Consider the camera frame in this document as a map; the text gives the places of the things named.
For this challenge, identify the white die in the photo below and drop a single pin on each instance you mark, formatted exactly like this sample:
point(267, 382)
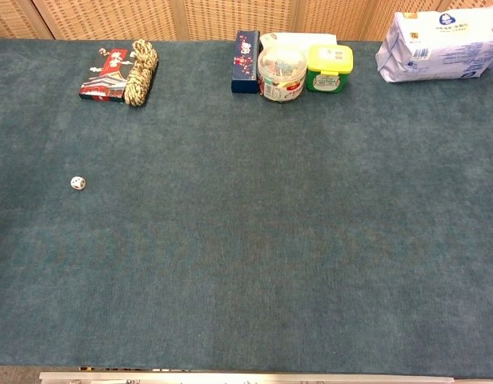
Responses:
point(78, 183)

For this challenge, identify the clear tub of binder clips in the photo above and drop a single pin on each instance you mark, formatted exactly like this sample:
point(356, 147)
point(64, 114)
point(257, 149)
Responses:
point(280, 76)

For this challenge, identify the woven rattan folding screen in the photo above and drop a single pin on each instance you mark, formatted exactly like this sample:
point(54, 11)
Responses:
point(230, 18)

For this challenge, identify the white flat paper box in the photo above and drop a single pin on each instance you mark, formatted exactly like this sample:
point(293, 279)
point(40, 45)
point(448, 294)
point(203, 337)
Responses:
point(302, 38)

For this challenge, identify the green container with yellow lid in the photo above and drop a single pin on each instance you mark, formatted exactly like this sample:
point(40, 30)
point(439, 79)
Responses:
point(328, 64)

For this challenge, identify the teal felt table cloth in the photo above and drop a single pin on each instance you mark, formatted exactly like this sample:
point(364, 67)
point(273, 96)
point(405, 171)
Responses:
point(270, 220)

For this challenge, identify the white plastic tissue pack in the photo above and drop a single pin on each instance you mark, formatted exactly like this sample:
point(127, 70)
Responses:
point(438, 48)

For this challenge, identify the dark blue long box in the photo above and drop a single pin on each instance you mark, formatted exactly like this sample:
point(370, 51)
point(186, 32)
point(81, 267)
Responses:
point(244, 60)

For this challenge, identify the aluminium table rail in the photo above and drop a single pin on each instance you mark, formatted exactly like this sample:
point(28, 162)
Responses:
point(246, 378)

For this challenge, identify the black red palace picture box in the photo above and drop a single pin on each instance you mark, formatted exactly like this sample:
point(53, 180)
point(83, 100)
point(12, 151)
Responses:
point(104, 78)

